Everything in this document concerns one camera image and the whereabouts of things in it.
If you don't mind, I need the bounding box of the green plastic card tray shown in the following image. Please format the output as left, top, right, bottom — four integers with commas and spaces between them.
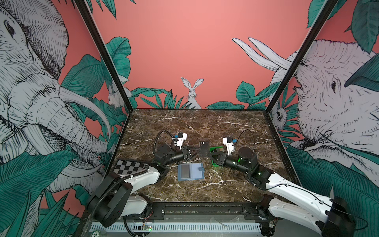
209, 146, 227, 166

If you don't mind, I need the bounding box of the blue leather card holder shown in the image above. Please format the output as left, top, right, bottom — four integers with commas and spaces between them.
178, 163, 205, 181

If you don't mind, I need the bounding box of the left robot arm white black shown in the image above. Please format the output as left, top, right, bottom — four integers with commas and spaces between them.
86, 144, 191, 227

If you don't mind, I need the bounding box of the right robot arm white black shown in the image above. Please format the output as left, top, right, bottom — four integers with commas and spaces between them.
207, 147, 356, 237

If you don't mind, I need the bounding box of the checkerboard calibration board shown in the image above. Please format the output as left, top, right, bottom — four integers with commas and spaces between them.
114, 160, 148, 176

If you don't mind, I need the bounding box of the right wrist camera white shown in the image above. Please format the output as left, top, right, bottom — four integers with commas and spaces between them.
223, 137, 237, 156

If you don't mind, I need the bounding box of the black front mounting rail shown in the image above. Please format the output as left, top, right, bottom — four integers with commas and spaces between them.
132, 202, 275, 222

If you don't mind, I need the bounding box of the white slotted cable duct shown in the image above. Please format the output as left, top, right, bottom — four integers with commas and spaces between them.
89, 222, 261, 233

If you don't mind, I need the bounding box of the left black frame post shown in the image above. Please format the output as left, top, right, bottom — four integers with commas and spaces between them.
74, 0, 133, 114

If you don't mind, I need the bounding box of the black frame post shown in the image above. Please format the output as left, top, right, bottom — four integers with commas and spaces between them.
265, 0, 338, 113
74, 0, 133, 114

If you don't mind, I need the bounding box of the right black frame post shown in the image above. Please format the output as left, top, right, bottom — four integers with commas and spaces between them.
265, 0, 338, 113

